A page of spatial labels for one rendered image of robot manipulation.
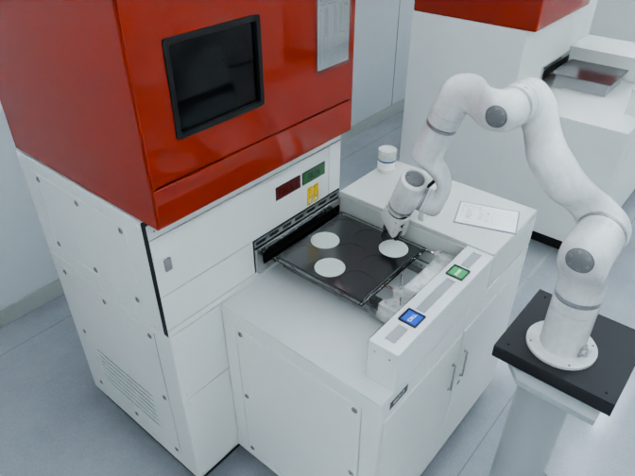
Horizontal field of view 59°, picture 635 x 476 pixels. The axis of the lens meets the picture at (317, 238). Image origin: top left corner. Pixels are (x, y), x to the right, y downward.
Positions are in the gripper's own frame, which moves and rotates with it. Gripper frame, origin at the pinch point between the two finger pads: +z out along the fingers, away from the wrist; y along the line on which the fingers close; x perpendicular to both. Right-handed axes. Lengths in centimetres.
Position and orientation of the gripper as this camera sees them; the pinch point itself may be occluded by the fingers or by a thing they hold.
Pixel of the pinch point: (386, 234)
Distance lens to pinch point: 194.6
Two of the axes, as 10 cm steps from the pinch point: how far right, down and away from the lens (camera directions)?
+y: -3.6, -8.2, 4.4
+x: -9.2, 2.3, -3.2
